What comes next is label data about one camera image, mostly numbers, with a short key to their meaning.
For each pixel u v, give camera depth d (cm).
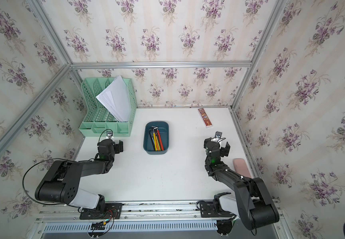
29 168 66
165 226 70
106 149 71
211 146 71
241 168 87
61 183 45
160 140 98
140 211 75
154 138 100
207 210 73
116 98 96
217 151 66
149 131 104
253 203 41
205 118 111
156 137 101
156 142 98
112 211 73
